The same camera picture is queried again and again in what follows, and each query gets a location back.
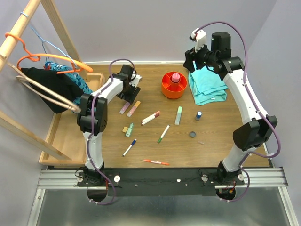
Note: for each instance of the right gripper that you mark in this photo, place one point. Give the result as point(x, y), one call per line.
point(190, 55)

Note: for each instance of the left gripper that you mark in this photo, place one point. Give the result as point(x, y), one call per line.
point(130, 97)

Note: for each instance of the orange cap highlighter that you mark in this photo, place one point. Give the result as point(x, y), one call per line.
point(133, 109)

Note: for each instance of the green highlighter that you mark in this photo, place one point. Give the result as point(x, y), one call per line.
point(178, 115)

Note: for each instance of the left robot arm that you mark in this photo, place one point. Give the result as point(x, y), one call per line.
point(93, 117)

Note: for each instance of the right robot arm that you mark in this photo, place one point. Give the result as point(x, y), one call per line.
point(257, 125)

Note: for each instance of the pink cap white marker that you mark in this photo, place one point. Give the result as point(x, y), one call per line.
point(154, 114)

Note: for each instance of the dark red cap marker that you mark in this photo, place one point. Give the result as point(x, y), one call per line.
point(150, 119)

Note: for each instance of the teal folded cloth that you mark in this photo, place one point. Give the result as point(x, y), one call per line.
point(206, 87)

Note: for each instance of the small green correction bottle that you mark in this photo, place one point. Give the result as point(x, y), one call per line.
point(129, 130)

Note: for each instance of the orange divided round container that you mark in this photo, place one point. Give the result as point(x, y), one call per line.
point(173, 90)

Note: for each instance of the blue cap white marker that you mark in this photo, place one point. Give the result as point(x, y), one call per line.
point(132, 144)

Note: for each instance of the green cap white marker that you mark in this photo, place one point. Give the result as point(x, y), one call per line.
point(163, 134)

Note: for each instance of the orange pen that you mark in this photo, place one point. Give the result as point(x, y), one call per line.
point(155, 162)

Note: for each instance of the blue patterned garment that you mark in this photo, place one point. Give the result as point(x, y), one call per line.
point(80, 89)

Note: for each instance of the black garment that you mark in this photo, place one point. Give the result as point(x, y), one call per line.
point(44, 77)

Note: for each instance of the grey round cap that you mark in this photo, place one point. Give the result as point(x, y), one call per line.
point(192, 134)

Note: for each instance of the wooden tray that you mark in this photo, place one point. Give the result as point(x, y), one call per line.
point(64, 135)

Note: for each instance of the wooden clothes rack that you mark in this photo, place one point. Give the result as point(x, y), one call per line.
point(14, 55)

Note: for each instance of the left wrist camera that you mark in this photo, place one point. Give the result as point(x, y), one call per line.
point(136, 81)

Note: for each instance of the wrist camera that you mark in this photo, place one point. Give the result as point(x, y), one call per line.
point(199, 37)
point(136, 81)

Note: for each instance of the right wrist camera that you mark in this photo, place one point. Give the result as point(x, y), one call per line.
point(199, 37)

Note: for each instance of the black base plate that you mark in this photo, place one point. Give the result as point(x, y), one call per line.
point(132, 182)

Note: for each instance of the blue wire hanger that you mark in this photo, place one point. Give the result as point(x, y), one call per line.
point(50, 64)

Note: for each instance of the aluminium rail frame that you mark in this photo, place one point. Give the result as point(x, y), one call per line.
point(262, 201)

